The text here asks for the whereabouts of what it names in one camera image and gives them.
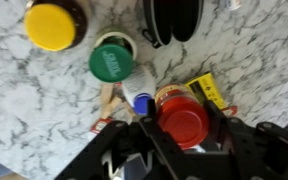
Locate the small red tag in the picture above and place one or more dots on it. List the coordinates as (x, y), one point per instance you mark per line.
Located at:
(230, 111)

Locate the wooden spatula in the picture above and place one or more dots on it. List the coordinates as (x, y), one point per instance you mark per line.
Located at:
(112, 107)

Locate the yellow black packet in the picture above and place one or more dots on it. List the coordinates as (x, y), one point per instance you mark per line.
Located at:
(207, 88)

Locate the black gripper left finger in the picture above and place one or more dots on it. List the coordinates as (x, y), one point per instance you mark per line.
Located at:
(160, 143)

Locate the small red white packet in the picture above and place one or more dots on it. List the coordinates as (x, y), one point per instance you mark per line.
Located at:
(100, 126)

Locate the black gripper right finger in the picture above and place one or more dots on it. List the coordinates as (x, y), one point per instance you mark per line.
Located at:
(221, 130)

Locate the white bottle blue cap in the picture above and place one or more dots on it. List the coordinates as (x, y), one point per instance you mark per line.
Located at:
(139, 85)

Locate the green-lid jar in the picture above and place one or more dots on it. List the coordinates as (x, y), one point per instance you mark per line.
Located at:
(110, 61)

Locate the wooden clothespin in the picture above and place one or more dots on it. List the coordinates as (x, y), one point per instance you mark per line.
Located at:
(106, 94)

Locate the small red-lid container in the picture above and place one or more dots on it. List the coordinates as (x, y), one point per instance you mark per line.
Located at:
(182, 116)

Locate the large dark yellow-lid bottle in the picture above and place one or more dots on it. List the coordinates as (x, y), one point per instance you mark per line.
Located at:
(50, 26)

